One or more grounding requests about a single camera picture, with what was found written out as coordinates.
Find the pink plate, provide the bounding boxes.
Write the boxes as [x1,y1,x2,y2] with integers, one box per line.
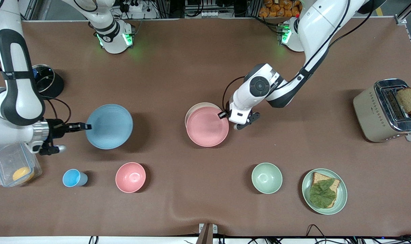
[187,107,230,147]

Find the blue plate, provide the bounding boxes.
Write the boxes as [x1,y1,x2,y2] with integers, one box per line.
[85,104,134,150]

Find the beige plate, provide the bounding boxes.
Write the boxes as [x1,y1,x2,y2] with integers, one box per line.
[185,102,223,127]

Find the black cup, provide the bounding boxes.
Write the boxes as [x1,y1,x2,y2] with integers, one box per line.
[32,64,64,99]

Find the blue cup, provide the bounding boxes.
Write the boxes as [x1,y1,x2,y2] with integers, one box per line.
[62,169,88,188]

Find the orange round food piece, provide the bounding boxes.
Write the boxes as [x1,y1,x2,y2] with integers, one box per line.
[12,167,35,182]

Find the clear plastic container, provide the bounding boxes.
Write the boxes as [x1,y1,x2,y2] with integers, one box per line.
[0,142,42,187]

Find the pink bowl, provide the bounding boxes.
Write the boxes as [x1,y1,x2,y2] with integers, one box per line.
[115,162,146,194]

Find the green bowl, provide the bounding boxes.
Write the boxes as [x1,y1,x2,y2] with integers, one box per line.
[252,163,283,194]

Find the toast slice under lettuce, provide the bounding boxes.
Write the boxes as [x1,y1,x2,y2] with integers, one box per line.
[310,172,340,208]

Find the bag of orange buns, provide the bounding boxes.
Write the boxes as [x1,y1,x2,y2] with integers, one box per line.
[259,0,302,18]

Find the green lettuce leaf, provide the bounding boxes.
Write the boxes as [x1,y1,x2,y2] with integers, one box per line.
[309,179,337,208]

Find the green plate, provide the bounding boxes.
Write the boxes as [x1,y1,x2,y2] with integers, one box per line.
[302,168,348,215]

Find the beige toaster with chrome top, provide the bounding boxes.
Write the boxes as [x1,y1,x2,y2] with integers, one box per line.
[353,79,411,143]

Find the brown bread slice in toaster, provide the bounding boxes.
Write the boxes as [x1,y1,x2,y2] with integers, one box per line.
[396,87,411,114]

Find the metal table bracket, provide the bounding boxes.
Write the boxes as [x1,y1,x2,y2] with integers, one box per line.
[198,223,218,244]

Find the black floor cable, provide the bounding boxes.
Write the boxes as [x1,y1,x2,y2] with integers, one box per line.
[306,224,332,244]

